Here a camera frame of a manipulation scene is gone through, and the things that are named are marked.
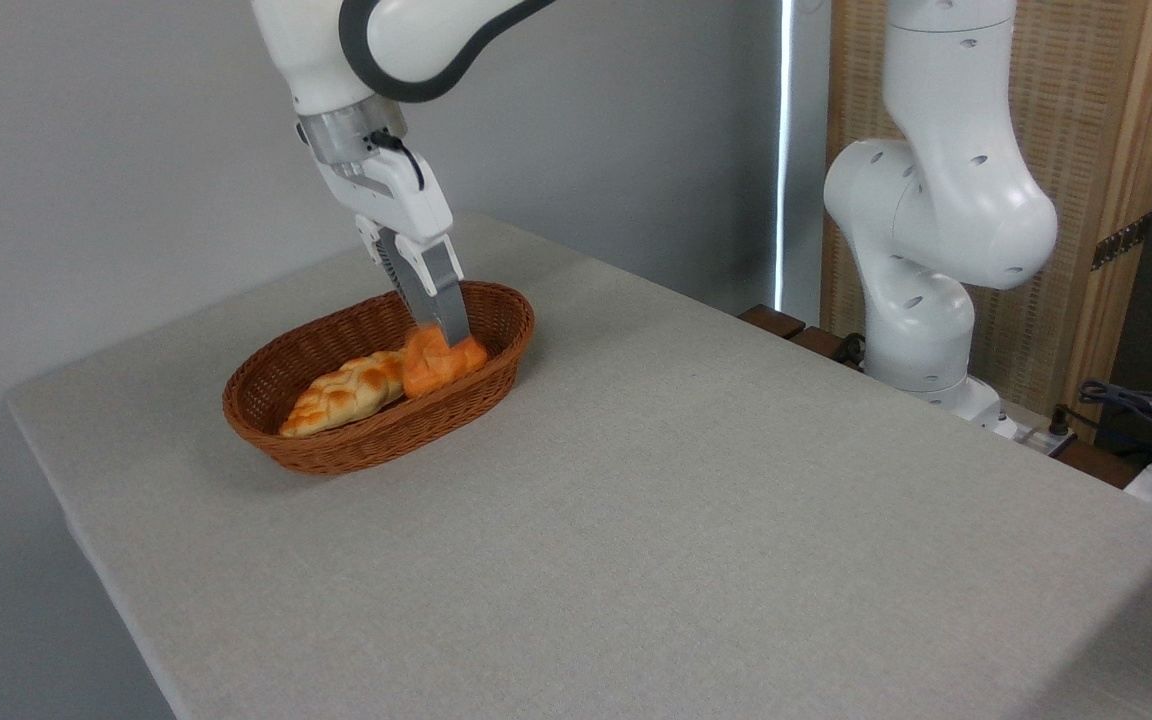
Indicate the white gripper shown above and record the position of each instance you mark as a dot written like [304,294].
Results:
[406,205]

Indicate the round orange bread bun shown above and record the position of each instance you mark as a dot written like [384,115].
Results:
[431,368]

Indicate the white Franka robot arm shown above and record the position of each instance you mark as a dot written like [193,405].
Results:
[941,210]

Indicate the braided golden bread loaf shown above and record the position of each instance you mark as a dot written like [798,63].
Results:
[346,395]

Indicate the brown oval wicker basket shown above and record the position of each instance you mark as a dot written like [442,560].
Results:
[356,445]

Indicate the white power strip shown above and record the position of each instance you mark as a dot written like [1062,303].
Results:
[1041,435]

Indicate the wooden rattan folding screen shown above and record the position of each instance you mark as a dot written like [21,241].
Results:
[1086,120]

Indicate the metal screen hinge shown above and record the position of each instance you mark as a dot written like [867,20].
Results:
[1121,242]

